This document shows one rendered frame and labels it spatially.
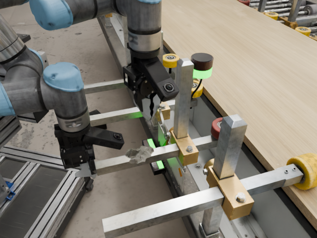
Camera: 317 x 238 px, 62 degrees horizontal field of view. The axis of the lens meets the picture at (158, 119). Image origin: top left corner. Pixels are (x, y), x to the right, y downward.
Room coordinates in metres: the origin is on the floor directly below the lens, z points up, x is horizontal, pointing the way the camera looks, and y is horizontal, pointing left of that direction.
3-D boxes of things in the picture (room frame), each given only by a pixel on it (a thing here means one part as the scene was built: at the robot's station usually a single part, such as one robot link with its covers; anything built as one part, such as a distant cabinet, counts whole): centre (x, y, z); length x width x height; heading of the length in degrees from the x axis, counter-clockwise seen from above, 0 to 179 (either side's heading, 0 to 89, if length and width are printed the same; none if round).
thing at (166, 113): (0.85, 0.00, 0.83); 0.14 x 0.06 x 0.05; 18
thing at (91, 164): (0.48, 0.18, 0.90); 0.05 x 0.02 x 0.09; 18
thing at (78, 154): (0.50, 0.21, 0.97); 0.09 x 0.08 x 0.12; 108
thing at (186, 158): (0.61, -0.08, 0.85); 0.14 x 0.06 x 0.05; 18
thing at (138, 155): (0.55, 0.05, 0.87); 0.09 x 0.07 x 0.02; 108
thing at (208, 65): (0.65, -0.12, 1.12); 0.06 x 0.06 x 0.02
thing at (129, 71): (0.59, 0.04, 1.13); 0.09 x 0.08 x 0.12; 38
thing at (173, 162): (0.65, -0.04, 0.75); 0.26 x 0.01 x 0.10; 18
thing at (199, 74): (0.65, -0.12, 1.10); 0.06 x 0.06 x 0.02
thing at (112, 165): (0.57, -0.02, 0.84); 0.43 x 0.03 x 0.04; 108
